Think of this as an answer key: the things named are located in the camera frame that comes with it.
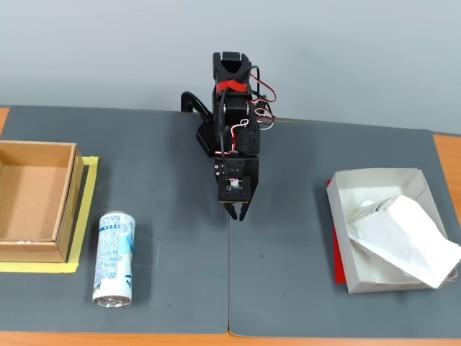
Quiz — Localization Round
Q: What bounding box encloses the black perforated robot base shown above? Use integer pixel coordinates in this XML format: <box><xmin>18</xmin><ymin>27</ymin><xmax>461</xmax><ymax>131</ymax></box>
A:
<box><xmin>195</xmin><ymin>120</ymin><xmax>217</xmax><ymax>156</ymax></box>

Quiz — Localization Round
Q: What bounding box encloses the red paper sheet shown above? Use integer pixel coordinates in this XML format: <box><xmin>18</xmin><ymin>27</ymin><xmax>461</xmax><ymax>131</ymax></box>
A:
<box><xmin>326</xmin><ymin>179</ymin><xmax>349</xmax><ymax>285</ymax></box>

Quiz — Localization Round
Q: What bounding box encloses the white and blue drink can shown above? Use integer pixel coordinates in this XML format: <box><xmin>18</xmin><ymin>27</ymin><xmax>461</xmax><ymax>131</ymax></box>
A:
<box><xmin>91</xmin><ymin>210</ymin><xmax>137</xmax><ymax>309</ymax></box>

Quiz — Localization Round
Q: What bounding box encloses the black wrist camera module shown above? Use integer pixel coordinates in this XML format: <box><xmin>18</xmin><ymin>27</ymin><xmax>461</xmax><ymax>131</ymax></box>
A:
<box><xmin>218</xmin><ymin>175</ymin><xmax>252</xmax><ymax>203</ymax></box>

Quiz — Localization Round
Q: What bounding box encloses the red white black servo cable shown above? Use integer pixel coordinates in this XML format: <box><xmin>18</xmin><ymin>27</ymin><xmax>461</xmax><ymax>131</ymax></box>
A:
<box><xmin>248</xmin><ymin>68</ymin><xmax>278</xmax><ymax>130</ymax></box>

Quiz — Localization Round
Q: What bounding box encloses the black camera cable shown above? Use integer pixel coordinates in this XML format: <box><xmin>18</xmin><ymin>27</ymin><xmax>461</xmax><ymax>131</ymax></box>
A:
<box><xmin>218</xmin><ymin>64</ymin><xmax>261</xmax><ymax>163</ymax></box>

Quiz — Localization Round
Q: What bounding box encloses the yellow tape frame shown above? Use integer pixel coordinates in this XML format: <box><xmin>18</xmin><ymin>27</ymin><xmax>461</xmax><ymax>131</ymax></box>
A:
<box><xmin>0</xmin><ymin>155</ymin><xmax>100</xmax><ymax>274</ymax></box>

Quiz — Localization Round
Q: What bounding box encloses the short white red servo cable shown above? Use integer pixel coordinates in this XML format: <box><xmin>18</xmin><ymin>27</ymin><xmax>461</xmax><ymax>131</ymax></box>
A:
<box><xmin>226</xmin><ymin>117</ymin><xmax>249</xmax><ymax>152</ymax></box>

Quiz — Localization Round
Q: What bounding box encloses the red tape strip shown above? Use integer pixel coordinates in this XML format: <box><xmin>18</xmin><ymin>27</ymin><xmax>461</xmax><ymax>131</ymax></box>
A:
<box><xmin>215</xmin><ymin>79</ymin><xmax>249</xmax><ymax>93</ymax></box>

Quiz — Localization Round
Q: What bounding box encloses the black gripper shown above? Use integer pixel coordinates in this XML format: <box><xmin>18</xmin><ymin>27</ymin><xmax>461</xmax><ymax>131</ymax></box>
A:
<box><xmin>213</xmin><ymin>154</ymin><xmax>260</xmax><ymax>221</ymax></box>

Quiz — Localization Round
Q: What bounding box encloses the white plastic blister package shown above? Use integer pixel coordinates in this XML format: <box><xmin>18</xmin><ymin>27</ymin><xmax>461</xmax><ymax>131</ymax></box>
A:
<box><xmin>345</xmin><ymin>194</ymin><xmax>461</xmax><ymax>289</ymax></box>

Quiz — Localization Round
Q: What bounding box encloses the gray paper box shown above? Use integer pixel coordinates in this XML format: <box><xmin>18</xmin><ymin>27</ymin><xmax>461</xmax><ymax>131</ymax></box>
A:
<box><xmin>326</xmin><ymin>167</ymin><xmax>458</xmax><ymax>295</ymax></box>

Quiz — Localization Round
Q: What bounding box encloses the black table clamp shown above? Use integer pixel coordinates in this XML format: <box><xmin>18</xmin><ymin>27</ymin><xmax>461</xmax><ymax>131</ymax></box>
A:
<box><xmin>180</xmin><ymin>91</ymin><xmax>212</xmax><ymax>120</ymax></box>

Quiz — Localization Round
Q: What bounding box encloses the brown cardboard box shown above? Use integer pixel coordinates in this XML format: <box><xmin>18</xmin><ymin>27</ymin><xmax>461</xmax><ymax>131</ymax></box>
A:
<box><xmin>0</xmin><ymin>140</ymin><xmax>86</xmax><ymax>264</ymax></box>

